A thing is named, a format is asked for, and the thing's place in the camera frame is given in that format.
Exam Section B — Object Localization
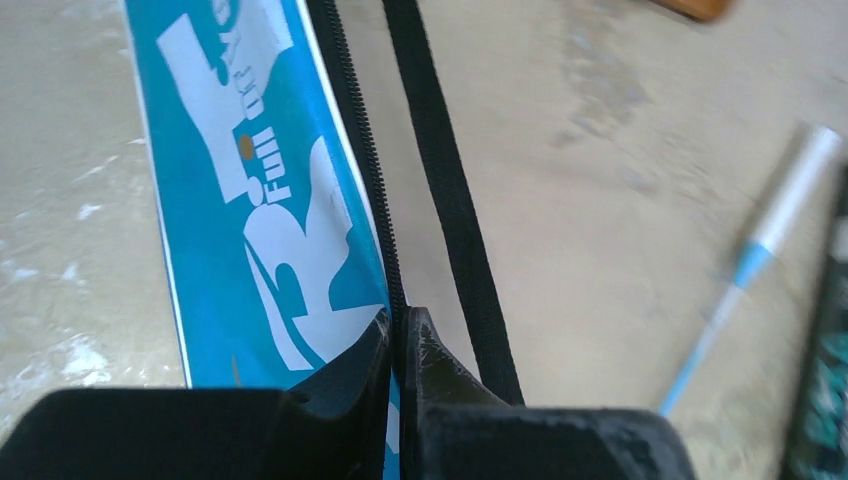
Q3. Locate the wooden shelf rack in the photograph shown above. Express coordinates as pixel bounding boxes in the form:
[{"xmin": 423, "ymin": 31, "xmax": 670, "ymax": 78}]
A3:
[{"xmin": 652, "ymin": 0, "xmax": 735, "ymax": 23}]

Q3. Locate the black shuttlecock tube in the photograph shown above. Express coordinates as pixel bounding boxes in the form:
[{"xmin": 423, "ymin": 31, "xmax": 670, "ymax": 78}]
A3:
[{"xmin": 778, "ymin": 168, "xmax": 847, "ymax": 480}]

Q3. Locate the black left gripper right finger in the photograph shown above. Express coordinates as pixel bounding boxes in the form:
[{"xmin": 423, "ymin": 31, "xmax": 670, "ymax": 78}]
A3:
[{"xmin": 401, "ymin": 307, "xmax": 696, "ymax": 479}]

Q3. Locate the blue racket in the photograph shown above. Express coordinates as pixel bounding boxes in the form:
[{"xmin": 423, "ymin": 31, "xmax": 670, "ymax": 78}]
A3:
[{"xmin": 658, "ymin": 125, "xmax": 844, "ymax": 417}]

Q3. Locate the blue racket bag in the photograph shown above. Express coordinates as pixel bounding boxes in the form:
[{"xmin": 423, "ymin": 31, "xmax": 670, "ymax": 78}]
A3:
[{"xmin": 124, "ymin": 1, "xmax": 524, "ymax": 479}]

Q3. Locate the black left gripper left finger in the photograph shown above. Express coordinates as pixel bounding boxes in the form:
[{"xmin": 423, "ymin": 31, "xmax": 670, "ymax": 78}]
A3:
[{"xmin": 1, "ymin": 312, "xmax": 391, "ymax": 479}]

